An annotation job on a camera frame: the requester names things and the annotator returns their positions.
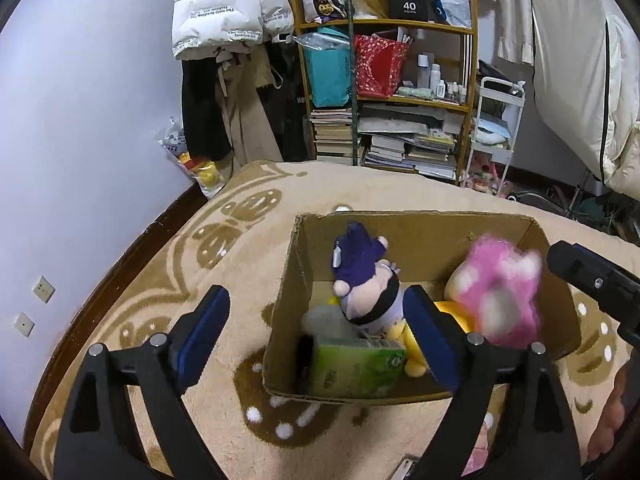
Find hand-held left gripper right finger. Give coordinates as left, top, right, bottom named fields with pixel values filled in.
left=401, top=284, right=583, bottom=480

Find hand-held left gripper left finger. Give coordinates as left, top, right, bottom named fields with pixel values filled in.
left=54, top=284, right=232, bottom=480

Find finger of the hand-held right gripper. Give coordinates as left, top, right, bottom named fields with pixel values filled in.
left=546, top=240, right=640, bottom=348

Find pink swirl roll plush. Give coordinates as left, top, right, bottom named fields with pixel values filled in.
left=444, top=267, right=473, bottom=303

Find green tissue packet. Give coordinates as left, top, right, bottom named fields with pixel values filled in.
left=306, top=335, right=407, bottom=400

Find yellow-haired pink plush doll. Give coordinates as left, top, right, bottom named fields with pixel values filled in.
left=387, top=234, right=545, bottom=378

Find cardboard box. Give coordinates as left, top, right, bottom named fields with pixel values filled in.
left=262, top=210, right=583, bottom=406

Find purple and white plush doll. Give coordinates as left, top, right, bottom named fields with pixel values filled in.
left=330, top=221, right=405, bottom=336

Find grey fuzzy plush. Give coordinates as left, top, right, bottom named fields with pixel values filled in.
left=300, top=305, right=353, bottom=341

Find pink plastic bag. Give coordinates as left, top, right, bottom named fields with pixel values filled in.
left=462, top=412, right=494, bottom=478

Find person's right hand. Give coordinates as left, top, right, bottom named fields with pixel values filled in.
left=587, top=365, right=632, bottom=462

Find beige patterned rug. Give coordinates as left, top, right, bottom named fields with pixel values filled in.
left=25, top=160, right=640, bottom=480

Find pink toys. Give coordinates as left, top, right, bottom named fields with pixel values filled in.
left=465, top=152, right=512, bottom=196

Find white trolley cart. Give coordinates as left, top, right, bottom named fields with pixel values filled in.
left=467, top=76, right=527, bottom=196

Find clear bag of toys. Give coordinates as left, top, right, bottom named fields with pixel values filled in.
left=157, top=117, right=223, bottom=201

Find light blue cloth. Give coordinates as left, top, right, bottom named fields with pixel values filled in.
left=472, top=117, right=511, bottom=144

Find wide pile of books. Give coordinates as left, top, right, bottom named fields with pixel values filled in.
left=357, top=102, right=466, bottom=181

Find beige trench coat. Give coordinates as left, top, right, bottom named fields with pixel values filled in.
left=215, top=50, right=283, bottom=166

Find black hanging coat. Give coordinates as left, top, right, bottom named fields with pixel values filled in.
left=181, top=57, right=233, bottom=158

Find narrow stack of books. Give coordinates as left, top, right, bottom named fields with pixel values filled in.
left=309, top=107, right=356, bottom=161

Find black bag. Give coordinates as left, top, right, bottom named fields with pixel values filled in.
left=477, top=59, right=516, bottom=84

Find black hanging garment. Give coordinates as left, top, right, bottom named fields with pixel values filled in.
left=265, top=42, right=313, bottom=163

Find green thin pole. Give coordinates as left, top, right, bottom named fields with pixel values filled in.
left=345, top=0, right=362, bottom=167

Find group of cosmetic bottles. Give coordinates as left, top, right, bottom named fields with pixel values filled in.
left=415, top=52, right=469, bottom=106

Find red gift bag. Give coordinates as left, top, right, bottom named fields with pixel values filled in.
left=354, top=34, right=413, bottom=100

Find teal bag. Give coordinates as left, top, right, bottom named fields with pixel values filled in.
left=302, top=35, right=353, bottom=108

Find clear plastic bag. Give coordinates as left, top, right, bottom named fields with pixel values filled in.
left=294, top=30, right=351, bottom=52

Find white puffer jacket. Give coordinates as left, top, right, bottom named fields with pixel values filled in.
left=171, top=0, right=296, bottom=61

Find wooden shelf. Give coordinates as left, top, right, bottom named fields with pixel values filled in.
left=292, top=0, right=478, bottom=183

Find black box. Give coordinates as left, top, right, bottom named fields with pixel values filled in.
left=387, top=0, right=430, bottom=23

